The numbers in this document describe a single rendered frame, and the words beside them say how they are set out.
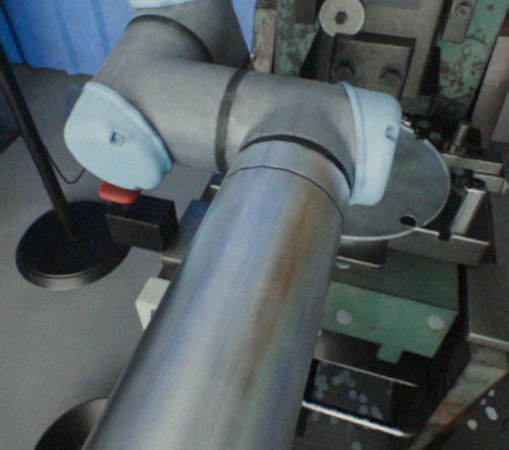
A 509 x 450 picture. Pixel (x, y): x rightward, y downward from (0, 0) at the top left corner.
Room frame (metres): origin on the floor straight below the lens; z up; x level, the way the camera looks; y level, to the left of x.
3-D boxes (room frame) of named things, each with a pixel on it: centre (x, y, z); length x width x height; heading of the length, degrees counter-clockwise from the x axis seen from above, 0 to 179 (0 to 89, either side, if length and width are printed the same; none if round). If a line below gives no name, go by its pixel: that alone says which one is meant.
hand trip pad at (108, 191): (0.52, 0.20, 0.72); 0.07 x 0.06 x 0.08; 164
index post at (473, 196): (0.48, -0.31, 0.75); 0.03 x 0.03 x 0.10; 74
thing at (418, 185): (0.53, -0.14, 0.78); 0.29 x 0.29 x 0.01
